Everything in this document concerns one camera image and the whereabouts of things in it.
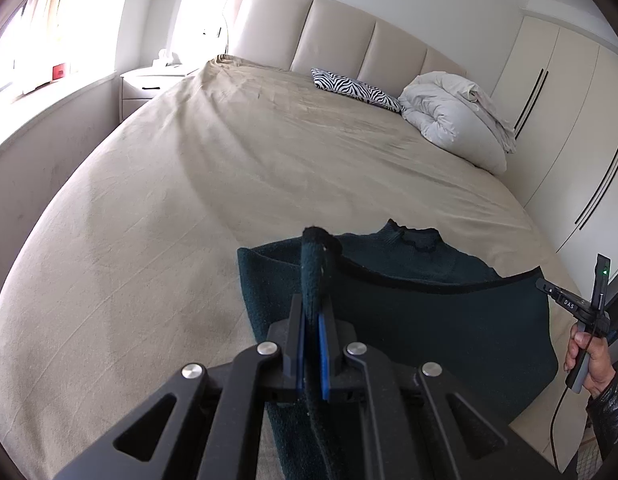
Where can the white tissue box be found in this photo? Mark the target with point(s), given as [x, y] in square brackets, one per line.
[165, 59]

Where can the dark green knitted sweater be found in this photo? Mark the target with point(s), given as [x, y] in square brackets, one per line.
[439, 320]

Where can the white wardrobe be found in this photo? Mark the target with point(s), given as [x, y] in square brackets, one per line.
[564, 85]

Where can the white window ledge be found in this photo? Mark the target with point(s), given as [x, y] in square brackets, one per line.
[49, 105]

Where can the window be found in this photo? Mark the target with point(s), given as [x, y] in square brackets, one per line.
[19, 60]

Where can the white nightstand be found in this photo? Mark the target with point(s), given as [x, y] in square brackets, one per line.
[149, 92]

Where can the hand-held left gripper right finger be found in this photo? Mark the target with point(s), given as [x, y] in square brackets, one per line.
[325, 355]

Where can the small red box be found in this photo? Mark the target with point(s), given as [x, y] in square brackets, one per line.
[60, 72]

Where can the bed with beige sheet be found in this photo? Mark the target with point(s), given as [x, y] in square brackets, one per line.
[239, 160]

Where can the white folded duvet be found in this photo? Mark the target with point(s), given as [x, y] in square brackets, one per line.
[449, 115]

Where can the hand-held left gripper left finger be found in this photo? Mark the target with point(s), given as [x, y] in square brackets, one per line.
[300, 340]

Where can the zebra print pillow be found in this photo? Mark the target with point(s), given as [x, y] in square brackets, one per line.
[354, 87]

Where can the cream padded headboard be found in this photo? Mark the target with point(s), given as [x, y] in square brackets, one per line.
[339, 30]

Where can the person's right forearm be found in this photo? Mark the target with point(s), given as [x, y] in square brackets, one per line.
[611, 410]

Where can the person's right hand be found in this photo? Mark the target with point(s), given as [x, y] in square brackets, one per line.
[600, 365]

